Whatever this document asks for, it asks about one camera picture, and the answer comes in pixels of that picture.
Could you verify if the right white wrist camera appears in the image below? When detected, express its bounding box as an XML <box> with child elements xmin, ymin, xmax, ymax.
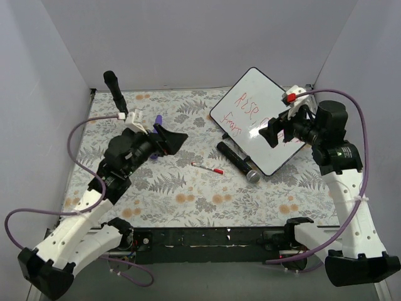
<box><xmin>281</xmin><ymin>85</ymin><xmax>315</xmax><ymax>120</ymax></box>

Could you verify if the aluminium frame rail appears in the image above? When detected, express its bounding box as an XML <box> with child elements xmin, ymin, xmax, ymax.
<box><xmin>39</xmin><ymin>227</ymin><xmax>378</xmax><ymax>255</ymax></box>

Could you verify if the black microphone silver head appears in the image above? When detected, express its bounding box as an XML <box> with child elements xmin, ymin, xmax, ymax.
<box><xmin>216</xmin><ymin>142</ymin><xmax>261</xmax><ymax>184</ymax></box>

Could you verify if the floral patterned table mat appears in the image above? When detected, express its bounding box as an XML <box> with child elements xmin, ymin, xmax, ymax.
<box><xmin>58</xmin><ymin>84</ymin><xmax>349</xmax><ymax>228</ymax></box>

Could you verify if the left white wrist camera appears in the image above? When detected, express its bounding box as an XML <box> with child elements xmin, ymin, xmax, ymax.
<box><xmin>117</xmin><ymin>108</ymin><xmax>147</xmax><ymax>134</ymax></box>

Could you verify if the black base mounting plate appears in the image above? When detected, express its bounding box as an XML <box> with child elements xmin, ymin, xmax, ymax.
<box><xmin>96</xmin><ymin>226</ymin><xmax>322</xmax><ymax>266</ymax></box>

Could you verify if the white whiteboard black frame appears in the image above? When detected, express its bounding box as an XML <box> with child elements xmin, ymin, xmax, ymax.
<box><xmin>210</xmin><ymin>67</ymin><xmax>305</xmax><ymax>176</ymax></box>

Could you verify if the black microphone on stand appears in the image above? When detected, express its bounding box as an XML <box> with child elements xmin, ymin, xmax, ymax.
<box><xmin>103</xmin><ymin>70</ymin><xmax>128</xmax><ymax>114</ymax></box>

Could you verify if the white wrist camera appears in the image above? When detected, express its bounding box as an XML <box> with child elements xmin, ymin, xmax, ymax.
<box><xmin>281</xmin><ymin>85</ymin><xmax>315</xmax><ymax>120</ymax></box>
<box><xmin>117</xmin><ymin>108</ymin><xmax>147</xmax><ymax>134</ymax></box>

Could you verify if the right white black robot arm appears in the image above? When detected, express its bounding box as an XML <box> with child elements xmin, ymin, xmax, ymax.
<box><xmin>259</xmin><ymin>100</ymin><xmax>400</xmax><ymax>287</ymax></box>

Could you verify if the white marker pen red end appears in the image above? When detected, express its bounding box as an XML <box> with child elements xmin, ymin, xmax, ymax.
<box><xmin>191</xmin><ymin>162</ymin><xmax>224</xmax><ymax>175</ymax></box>

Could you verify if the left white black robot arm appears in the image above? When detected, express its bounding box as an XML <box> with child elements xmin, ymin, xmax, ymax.
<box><xmin>18</xmin><ymin>124</ymin><xmax>188</xmax><ymax>300</ymax></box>

